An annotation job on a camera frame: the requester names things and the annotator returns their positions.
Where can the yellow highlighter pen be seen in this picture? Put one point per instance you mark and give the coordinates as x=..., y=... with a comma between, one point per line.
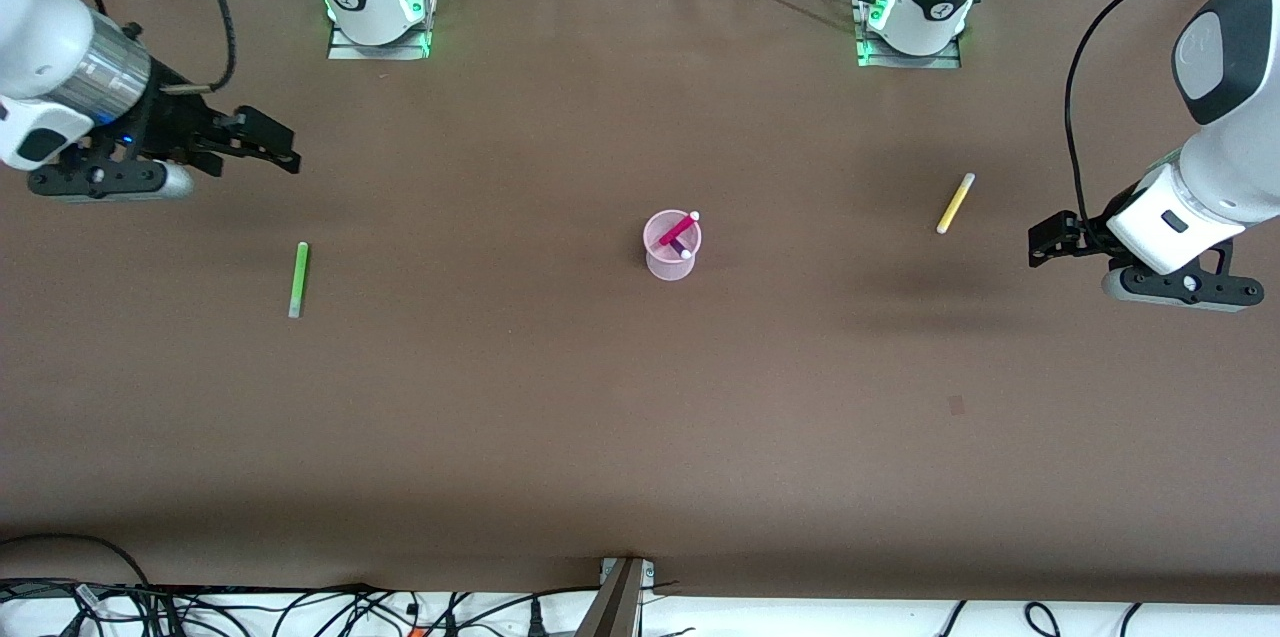
x=955, y=204

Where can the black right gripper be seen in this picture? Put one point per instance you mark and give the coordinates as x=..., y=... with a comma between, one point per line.
x=172, y=129

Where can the green highlighter pen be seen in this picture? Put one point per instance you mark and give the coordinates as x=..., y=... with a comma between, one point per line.
x=299, y=277

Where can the pink pen holder cup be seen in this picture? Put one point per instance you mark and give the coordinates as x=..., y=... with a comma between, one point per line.
x=672, y=270

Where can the brown table cover sheet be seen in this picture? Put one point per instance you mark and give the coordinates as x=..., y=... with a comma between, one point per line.
x=640, y=437

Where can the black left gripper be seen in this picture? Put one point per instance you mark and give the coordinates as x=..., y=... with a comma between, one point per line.
x=1085, y=235

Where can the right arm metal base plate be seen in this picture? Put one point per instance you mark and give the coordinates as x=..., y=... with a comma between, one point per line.
x=345, y=50

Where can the purple highlighter pen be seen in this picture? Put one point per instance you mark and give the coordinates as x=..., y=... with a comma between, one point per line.
x=683, y=250

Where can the pink highlighter pen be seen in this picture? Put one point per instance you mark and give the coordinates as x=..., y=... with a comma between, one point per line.
x=678, y=229

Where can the metal table edge bracket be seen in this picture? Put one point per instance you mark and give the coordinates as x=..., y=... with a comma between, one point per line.
x=620, y=607

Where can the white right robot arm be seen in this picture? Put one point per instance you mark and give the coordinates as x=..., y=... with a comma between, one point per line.
x=40, y=47

